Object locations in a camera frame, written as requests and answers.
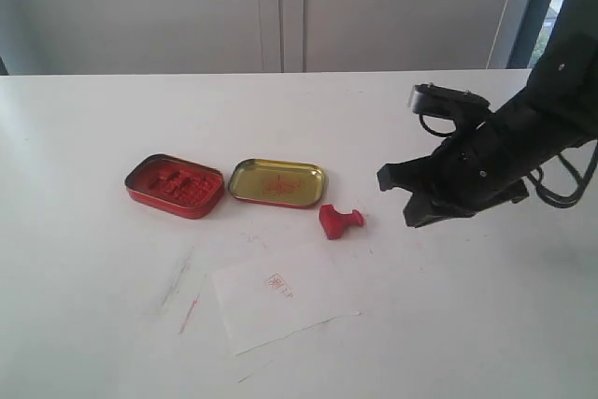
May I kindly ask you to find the white paper sheet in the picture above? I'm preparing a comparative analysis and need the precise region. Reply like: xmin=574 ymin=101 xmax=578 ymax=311
xmin=211 ymin=243 xmax=363 ymax=357

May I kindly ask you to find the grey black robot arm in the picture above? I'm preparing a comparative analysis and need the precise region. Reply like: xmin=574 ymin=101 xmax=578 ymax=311
xmin=377 ymin=32 xmax=597 ymax=228

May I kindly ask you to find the red ink pad tin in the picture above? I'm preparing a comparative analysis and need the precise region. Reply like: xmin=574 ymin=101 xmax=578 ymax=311
xmin=124 ymin=154 xmax=224 ymax=220

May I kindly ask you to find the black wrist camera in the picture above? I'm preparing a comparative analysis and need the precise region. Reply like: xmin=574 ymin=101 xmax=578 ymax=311
xmin=408 ymin=83 xmax=491 ymax=138

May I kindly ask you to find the red stamp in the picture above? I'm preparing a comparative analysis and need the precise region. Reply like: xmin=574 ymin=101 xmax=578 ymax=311
xmin=319 ymin=205 xmax=365 ymax=240

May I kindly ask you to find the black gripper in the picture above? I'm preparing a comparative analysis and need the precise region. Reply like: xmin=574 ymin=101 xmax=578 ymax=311
xmin=377 ymin=108 xmax=561 ymax=228

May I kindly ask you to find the gold tin lid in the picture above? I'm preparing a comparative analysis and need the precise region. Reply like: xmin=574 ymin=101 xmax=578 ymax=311
xmin=228 ymin=158 xmax=327 ymax=208

